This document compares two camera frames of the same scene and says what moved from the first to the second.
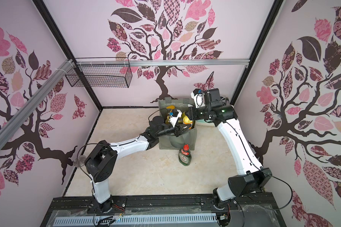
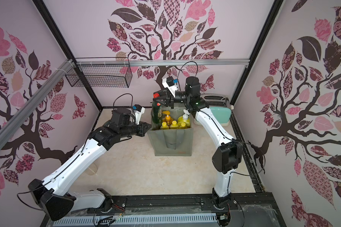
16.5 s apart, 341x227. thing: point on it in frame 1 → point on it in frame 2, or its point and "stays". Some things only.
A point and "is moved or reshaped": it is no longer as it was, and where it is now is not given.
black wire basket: (101, 72) stays
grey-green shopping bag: (174, 111) is moved or reshaped
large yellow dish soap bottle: (186, 120) stays
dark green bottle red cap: (184, 155) → (156, 113)
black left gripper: (180, 129) → (143, 130)
